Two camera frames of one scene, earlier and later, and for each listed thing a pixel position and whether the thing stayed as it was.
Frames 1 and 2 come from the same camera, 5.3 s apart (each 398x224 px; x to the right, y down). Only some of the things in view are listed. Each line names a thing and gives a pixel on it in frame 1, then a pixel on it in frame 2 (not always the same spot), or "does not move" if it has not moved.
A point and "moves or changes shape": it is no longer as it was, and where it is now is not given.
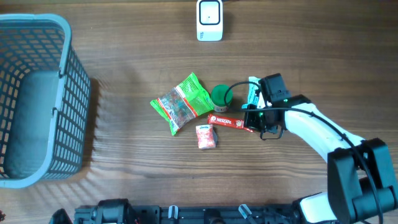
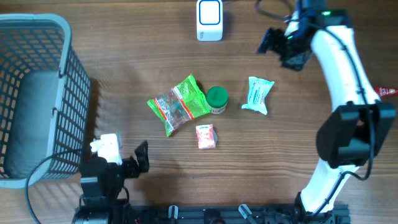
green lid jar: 217,97 moves or changes shape
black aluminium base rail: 202,214 does not move
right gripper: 249,121 to 297,61
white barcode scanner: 209,20 does not move
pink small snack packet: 207,136 does not move
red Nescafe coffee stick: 216,119 to 382,91
